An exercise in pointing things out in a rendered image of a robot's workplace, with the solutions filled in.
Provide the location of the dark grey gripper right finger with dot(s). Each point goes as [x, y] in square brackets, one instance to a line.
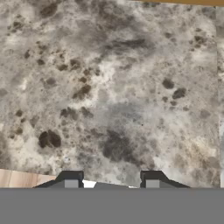
[151, 176]

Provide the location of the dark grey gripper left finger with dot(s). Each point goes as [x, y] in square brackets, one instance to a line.
[71, 176]

